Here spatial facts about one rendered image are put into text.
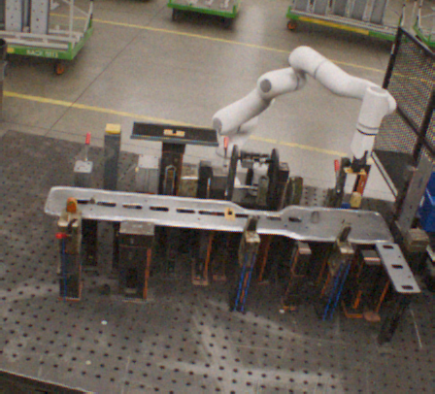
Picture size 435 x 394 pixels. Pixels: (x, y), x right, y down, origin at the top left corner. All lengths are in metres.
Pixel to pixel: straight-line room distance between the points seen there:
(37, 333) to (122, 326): 0.31
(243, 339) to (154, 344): 0.33
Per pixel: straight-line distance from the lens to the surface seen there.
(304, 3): 8.97
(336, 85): 2.13
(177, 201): 2.25
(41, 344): 2.07
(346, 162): 2.34
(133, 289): 2.21
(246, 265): 2.11
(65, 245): 2.04
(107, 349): 2.05
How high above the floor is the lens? 2.24
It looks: 30 degrees down
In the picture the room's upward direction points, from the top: 9 degrees clockwise
